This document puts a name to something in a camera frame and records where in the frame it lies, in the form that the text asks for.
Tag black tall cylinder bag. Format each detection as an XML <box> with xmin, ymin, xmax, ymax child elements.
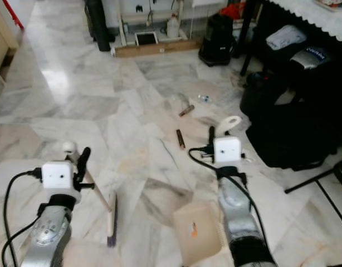
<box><xmin>85</xmin><ymin>0</ymin><xmax>114</xmax><ymax>52</ymax></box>

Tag white wooden workbench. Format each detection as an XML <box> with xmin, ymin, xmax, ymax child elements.
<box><xmin>114</xmin><ymin>0</ymin><xmax>194</xmax><ymax>45</ymax></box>

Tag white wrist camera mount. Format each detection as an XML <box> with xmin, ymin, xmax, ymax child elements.
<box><xmin>41</xmin><ymin>160</ymin><xmax>73</xmax><ymax>193</ymax></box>
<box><xmin>213</xmin><ymin>135</ymin><xmax>243</xmax><ymax>166</ymax></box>

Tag brown stick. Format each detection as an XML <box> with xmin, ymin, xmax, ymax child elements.
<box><xmin>179</xmin><ymin>105</ymin><xmax>196</xmax><ymax>117</ymax></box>
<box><xmin>175</xmin><ymin>129</ymin><xmax>186</xmax><ymax>150</ymax></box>

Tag red plastic bag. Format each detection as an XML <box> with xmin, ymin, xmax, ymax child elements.
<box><xmin>218</xmin><ymin>2</ymin><xmax>247</xmax><ymax>20</ymax></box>

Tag black metal stand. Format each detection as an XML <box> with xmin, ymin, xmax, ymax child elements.
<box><xmin>284</xmin><ymin>159</ymin><xmax>342</xmax><ymax>231</ymax></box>

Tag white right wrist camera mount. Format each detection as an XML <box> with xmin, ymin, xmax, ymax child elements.
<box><xmin>213</xmin><ymin>135</ymin><xmax>243</xmax><ymax>166</ymax></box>

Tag wooden door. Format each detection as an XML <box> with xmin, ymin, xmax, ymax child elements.
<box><xmin>0</xmin><ymin>0</ymin><xmax>21</xmax><ymax>67</ymax></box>

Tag white lace tablecloth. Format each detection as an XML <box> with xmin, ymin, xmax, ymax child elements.
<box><xmin>268</xmin><ymin>0</ymin><xmax>342</xmax><ymax>39</ymax></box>

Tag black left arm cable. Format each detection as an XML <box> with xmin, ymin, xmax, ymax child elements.
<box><xmin>2</xmin><ymin>169</ymin><xmax>43</xmax><ymax>267</ymax></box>

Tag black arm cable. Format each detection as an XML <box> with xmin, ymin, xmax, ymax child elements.
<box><xmin>188</xmin><ymin>146</ymin><xmax>270</xmax><ymax>251</ymax></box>
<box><xmin>2</xmin><ymin>169</ymin><xmax>43</xmax><ymax>267</ymax></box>

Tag white framed tablet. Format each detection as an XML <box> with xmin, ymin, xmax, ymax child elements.
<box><xmin>134</xmin><ymin>31</ymin><xmax>159</xmax><ymax>47</ymax></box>

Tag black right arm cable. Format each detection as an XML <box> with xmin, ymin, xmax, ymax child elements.
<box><xmin>188</xmin><ymin>146</ymin><xmax>270</xmax><ymax>251</ymax></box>

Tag folded grey cloth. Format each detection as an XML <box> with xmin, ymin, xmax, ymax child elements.
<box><xmin>266</xmin><ymin>24</ymin><xmax>308</xmax><ymax>52</ymax></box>

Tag black table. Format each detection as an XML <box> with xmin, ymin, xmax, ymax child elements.
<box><xmin>241</xmin><ymin>0</ymin><xmax>263</xmax><ymax>77</ymax></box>

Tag clear plastic jug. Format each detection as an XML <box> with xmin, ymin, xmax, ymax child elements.
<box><xmin>165</xmin><ymin>14</ymin><xmax>180</xmax><ymax>39</ymax></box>

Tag large black bag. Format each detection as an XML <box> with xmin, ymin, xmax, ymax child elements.
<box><xmin>240</xmin><ymin>25</ymin><xmax>342</xmax><ymax>171</ymax></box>

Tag wooden plank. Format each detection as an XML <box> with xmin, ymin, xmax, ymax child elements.
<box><xmin>113</xmin><ymin>39</ymin><xmax>202</xmax><ymax>58</ymax></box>

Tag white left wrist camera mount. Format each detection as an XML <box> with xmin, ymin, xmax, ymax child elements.
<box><xmin>41</xmin><ymin>160</ymin><xmax>73</xmax><ymax>193</ymax></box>

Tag silver blue printed bag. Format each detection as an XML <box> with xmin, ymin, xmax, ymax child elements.
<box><xmin>289</xmin><ymin>46</ymin><xmax>330</xmax><ymax>70</ymax></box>

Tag red ribbon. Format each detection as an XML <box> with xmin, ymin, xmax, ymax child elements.
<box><xmin>1</xmin><ymin>0</ymin><xmax>25</xmax><ymax>31</ymax></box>

